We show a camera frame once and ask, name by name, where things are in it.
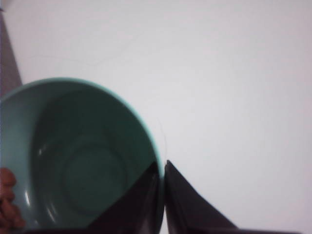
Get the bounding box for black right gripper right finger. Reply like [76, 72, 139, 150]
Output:
[165, 160, 240, 234]

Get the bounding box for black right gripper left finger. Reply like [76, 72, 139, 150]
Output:
[87, 162, 159, 234]

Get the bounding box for teal ceramic bowl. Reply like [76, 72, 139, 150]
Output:
[0, 78, 164, 232]

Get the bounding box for brown beef cubes pile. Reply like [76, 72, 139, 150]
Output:
[0, 168, 26, 234]

